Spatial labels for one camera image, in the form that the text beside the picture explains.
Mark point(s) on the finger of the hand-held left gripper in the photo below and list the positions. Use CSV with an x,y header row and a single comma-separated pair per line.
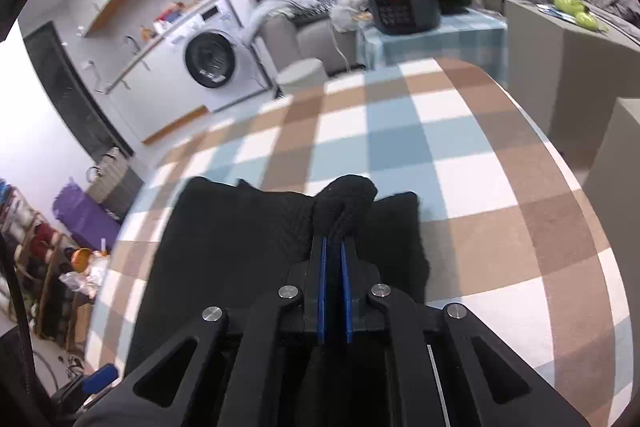
x,y
100,379

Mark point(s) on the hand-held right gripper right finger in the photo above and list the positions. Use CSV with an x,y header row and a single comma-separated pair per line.
x,y
346,292

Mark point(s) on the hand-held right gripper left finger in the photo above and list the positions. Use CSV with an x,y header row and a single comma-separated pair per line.
x,y
322,287

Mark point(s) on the black knit sweater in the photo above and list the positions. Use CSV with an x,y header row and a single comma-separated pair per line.
x,y
240,237

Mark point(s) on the white plastic bag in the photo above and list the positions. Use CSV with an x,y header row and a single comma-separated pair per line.
x,y
85,279

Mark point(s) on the orange bowl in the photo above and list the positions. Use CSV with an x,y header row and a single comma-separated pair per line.
x,y
81,259

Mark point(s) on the wooden shoe rack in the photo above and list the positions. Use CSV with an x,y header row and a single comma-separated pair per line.
x,y
45,267

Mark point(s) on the purple bag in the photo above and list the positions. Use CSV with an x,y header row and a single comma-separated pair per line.
x,y
85,219

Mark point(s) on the checked tablecloth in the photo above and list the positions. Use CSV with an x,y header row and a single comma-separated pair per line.
x,y
475,167

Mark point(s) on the woven basket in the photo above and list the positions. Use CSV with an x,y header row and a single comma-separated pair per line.
x,y
112,184

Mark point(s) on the round grey stool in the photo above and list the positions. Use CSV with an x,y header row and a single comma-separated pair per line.
x,y
301,77

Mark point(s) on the small grey sofa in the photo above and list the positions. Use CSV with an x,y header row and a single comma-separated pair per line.
x,y
310,42

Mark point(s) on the white kitchen counter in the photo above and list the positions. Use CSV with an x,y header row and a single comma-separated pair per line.
x,y
160,102

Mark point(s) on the white washing machine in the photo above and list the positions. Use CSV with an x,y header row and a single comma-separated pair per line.
x,y
210,57

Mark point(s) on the small table with checked cloth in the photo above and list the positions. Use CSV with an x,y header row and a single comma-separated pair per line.
x,y
450,42

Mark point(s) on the light grey garment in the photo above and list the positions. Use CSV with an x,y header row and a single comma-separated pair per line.
x,y
265,14

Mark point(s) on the white crumpled cloth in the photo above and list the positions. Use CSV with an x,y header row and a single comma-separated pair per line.
x,y
347,9

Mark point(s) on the low grey cabinet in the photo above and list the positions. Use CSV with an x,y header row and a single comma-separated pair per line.
x,y
617,187

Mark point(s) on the black multicooker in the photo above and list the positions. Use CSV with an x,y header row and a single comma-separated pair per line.
x,y
405,7

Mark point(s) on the black glass cabinet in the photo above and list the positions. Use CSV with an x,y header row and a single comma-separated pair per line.
x,y
70,87

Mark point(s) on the tall grey cabinet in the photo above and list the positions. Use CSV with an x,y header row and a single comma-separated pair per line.
x,y
545,72

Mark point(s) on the kitchen faucet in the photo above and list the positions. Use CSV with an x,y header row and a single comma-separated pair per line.
x,y
132,43

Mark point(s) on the green plush toy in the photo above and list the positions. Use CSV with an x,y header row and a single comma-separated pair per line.
x,y
570,2

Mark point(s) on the dark grey garment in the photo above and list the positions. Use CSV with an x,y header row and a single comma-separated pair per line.
x,y
610,2

